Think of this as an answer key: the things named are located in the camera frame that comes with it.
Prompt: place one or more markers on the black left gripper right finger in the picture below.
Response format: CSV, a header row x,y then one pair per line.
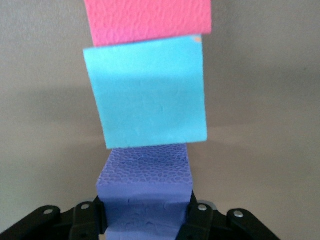
x,y
210,225

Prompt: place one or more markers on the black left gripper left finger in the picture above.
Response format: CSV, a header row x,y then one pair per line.
x,y
80,225

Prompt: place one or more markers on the purple foam block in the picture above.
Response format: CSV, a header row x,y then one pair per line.
x,y
145,200

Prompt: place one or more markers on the sky blue foam block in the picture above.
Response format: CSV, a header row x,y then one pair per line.
x,y
150,95

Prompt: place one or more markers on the crimson foam block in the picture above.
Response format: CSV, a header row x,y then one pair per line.
x,y
150,20

